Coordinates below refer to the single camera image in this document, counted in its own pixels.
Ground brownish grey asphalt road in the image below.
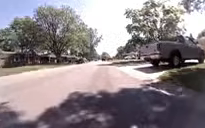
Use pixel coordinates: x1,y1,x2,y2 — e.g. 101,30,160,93
0,60,205,128

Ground pale concrete driveway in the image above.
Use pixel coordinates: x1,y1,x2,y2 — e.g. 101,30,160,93
116,59,205,81

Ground tall bare-branched tree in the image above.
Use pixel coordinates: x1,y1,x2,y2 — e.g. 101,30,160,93
33,4,104,63

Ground leafy green tree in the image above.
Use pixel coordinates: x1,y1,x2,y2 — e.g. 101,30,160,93
123,0,188,52

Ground grey pickup truck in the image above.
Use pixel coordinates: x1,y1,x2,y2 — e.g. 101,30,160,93
138,34,205,69

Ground low brown house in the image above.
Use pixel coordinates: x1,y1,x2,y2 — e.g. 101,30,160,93
0,49,82,68

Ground dense green tree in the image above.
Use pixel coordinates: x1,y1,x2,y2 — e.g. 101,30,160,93
0,16,44,58

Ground green grass verge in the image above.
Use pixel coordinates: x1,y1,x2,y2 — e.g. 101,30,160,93
158,61,205,98

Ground green lawn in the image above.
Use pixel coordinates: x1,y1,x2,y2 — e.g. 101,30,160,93
0,63,81,80

